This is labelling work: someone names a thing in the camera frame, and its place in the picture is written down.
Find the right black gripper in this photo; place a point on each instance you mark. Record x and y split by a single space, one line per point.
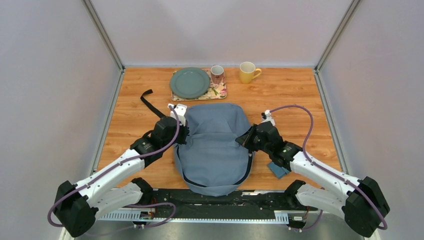
245 140

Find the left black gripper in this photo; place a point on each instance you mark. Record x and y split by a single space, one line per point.
184 131

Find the blue-grey fabric backpack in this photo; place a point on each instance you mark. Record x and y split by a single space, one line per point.
206 153

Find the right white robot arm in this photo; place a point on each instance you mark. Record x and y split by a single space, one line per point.
334 185

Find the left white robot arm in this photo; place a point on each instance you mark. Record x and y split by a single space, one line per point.
79 205

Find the small teal wallet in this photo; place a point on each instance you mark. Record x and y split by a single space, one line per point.
278 171

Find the floral serving tray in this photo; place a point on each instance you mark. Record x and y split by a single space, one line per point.
214 92

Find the green ceramic plate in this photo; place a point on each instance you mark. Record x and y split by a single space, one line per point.
189 82

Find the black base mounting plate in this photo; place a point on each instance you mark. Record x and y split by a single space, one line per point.
184 204

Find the yellow ceramic mug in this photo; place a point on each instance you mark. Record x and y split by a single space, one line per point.
248 71

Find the pink patterned mug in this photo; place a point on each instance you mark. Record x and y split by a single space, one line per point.
217 74

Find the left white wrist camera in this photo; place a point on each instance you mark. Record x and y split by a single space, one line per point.
178 111

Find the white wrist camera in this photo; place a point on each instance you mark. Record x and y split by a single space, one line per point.
178 111
267 117

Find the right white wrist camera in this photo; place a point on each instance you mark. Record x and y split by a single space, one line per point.
267 117

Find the aluminium front frame rail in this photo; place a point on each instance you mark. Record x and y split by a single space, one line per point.
363 206

